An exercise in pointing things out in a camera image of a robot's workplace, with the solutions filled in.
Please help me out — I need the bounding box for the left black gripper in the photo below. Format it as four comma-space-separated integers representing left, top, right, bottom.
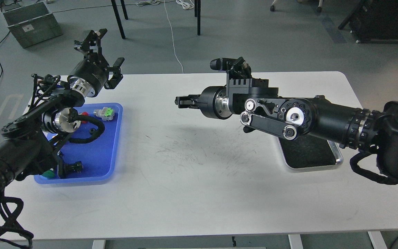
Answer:
67, 29, 125, 97

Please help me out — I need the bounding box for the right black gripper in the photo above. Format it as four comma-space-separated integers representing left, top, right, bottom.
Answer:
175, 86, 228, 120

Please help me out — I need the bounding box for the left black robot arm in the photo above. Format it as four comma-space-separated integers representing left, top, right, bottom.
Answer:
0, 28, 124, 249

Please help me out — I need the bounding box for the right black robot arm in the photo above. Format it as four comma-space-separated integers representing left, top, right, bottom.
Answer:
175, 78, 398, 185

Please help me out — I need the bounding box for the grey green connector part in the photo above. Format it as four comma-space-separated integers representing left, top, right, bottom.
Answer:
93, 107, 115, 121

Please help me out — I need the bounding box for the blue plastic tray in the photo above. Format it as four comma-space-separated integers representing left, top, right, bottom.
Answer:
34, 103, 123, 184

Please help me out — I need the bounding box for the black table leg pair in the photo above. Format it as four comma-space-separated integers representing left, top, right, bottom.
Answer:
194, 0, 201, 36

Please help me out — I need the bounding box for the silver metal tray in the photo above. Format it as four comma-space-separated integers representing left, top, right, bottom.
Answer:
277, 135, 344, 172

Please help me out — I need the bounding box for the black equipment cart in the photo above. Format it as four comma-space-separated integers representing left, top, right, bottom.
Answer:
338, 0, 398, 44

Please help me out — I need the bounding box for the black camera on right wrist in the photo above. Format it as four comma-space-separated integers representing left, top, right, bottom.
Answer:
202, 57, 254, 98

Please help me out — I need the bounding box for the white floor cable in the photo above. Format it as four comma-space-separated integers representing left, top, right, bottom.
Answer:
136, 0, 195, 74

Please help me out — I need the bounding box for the black switch block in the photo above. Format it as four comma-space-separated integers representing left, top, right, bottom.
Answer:
57, 161, 84, 179

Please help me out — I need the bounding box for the green push button switch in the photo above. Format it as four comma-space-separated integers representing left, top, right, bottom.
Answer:
41, 169, 56, 179

